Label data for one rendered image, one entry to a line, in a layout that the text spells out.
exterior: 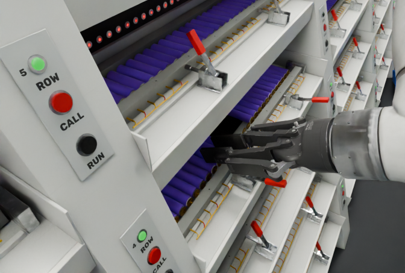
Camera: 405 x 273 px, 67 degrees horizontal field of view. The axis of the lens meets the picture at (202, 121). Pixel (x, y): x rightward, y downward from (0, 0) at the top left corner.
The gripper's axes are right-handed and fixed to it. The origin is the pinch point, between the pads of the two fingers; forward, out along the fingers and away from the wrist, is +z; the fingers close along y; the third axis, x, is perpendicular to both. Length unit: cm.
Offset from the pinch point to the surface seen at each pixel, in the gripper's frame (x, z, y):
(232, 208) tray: 7.4, -2.7, 6.9
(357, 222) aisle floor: 81, 7, -56
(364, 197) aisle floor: 81, 7, -70
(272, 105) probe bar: 3.1, -0.1, -19.7
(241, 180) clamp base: 5.6, -2.7, 2.1
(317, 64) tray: 4.1, -3.6, -41.2
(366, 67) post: 38, 5, -112
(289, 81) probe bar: 2.9, 0.0, -31.3
